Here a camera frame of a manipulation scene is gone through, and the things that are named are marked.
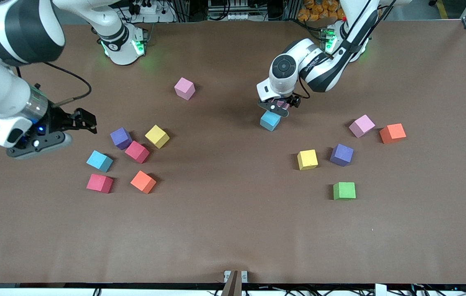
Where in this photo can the yellow foam cube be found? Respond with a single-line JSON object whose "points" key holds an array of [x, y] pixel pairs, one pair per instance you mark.
{"points": [[157, 136], [307, 159]]}

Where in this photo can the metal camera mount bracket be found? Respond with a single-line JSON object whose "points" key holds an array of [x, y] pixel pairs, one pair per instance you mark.
{"points": [[235, 281]]}

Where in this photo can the purple foam cube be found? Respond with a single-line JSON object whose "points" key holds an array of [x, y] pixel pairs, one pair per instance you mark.
{"points": [[121, 138], [341, 155]]}

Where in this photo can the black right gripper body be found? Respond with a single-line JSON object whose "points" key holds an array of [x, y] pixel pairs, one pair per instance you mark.
{"points": [[59, 120]]}

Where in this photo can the pink foam cube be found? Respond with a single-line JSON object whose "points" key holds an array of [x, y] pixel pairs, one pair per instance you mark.
{"points": [[361, 125], [184, 88], [281, 103]]}

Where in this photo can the orange foam cube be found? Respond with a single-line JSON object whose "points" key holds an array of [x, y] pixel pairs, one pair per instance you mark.
{"points": [[392, 133], [143, 181]]}

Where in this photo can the orange packets pile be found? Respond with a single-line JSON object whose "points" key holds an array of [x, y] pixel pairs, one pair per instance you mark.
{"points": [[319, 10]]}

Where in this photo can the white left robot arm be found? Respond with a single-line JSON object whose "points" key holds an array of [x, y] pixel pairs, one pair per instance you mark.
{"points": [[286, 80]]}

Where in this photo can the green foam cube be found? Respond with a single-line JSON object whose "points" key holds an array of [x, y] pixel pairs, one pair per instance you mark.
{"points": [[344, 190]]}

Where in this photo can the red foam cube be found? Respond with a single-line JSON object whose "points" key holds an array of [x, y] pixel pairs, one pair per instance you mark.
{"points": [[99, 183], [137, 151]]}

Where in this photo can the cyan foam cube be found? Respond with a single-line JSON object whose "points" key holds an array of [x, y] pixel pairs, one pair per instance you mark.
{"points": [[270, 122], [99, 160]]}

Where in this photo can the white power strip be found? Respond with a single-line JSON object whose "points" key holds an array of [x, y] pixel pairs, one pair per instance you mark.
{"points": [[150, 10]]}

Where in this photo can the grey electronics box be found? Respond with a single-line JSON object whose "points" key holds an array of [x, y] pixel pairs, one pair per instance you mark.
{"points": [[228, 10]]}

